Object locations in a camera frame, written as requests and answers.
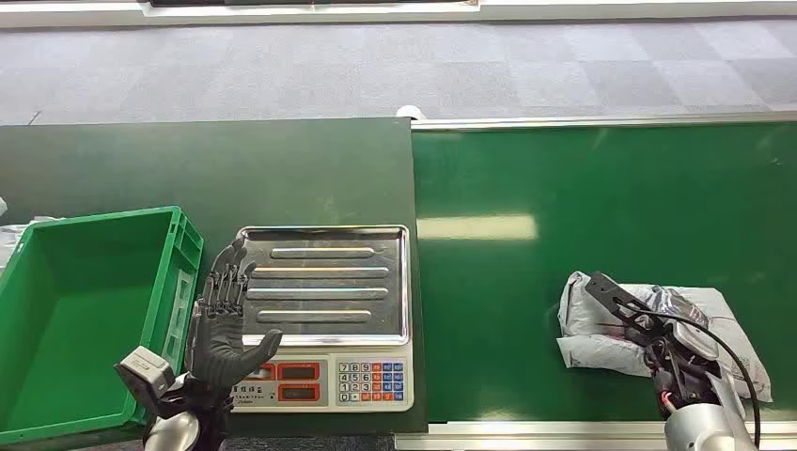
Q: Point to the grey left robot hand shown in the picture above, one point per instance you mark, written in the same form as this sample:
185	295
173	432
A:
218	348

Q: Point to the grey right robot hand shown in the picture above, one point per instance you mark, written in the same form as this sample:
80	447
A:
694	336

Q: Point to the grey package with red print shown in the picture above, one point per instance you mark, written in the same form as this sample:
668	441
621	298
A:
591	348

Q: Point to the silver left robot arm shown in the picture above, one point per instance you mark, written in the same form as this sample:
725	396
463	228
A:
177	432

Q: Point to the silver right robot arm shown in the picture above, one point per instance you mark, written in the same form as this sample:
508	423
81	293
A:
703	429

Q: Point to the green conveyor belt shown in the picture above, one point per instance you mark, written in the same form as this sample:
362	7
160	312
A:
535	280

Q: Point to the steel-tray weighing scale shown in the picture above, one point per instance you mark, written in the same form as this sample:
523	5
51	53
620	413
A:
330	292

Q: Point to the green plastic crate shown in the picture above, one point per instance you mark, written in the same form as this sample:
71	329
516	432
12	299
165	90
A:
81	311

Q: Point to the clear plastic bag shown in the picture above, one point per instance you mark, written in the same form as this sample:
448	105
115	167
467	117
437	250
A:
9	239

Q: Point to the white roller end cap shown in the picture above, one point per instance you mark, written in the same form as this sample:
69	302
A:
411	112

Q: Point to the white baseboard strip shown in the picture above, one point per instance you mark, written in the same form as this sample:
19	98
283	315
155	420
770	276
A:
622	9

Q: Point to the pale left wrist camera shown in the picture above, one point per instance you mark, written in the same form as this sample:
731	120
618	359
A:
144	370

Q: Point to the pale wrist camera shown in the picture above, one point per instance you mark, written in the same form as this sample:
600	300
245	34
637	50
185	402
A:
144	370
607	291

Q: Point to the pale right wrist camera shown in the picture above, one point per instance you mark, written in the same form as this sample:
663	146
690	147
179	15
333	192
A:
607	291

